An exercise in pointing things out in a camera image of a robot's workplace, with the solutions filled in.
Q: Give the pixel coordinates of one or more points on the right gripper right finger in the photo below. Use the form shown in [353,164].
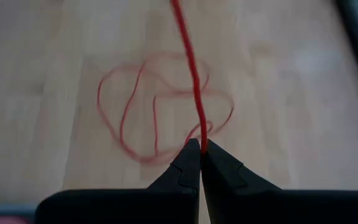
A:
[259,205]

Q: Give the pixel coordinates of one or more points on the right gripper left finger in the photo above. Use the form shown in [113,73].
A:
[135,205]

